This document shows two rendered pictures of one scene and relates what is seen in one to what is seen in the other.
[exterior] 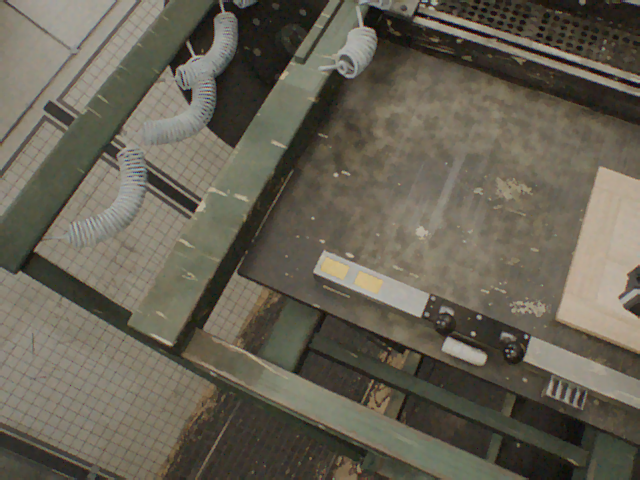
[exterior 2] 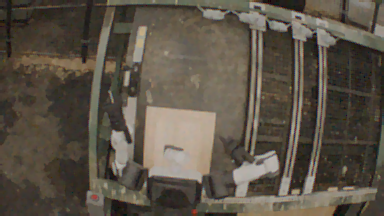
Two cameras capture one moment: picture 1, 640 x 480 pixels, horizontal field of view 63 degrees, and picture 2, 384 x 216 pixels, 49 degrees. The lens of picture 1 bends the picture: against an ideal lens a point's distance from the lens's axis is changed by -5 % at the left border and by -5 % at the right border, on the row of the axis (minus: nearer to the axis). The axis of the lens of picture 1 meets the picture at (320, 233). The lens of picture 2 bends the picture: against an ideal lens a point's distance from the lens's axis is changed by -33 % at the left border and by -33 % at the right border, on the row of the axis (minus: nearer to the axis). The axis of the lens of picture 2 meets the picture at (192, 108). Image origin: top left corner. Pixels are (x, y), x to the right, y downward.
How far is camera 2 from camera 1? 2.45 m
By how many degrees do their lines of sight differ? 26
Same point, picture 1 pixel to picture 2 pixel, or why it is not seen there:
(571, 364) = (131, 112)
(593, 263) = (171, 116)
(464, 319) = (135, 75)
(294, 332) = (123, 28)
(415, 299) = (138, 58)
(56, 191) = not seen: outside the picture
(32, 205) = not seen: outside the picture
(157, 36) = not seen: outside the picture
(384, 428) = (100, 63)
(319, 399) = (103, 44)
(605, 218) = (192, 118)
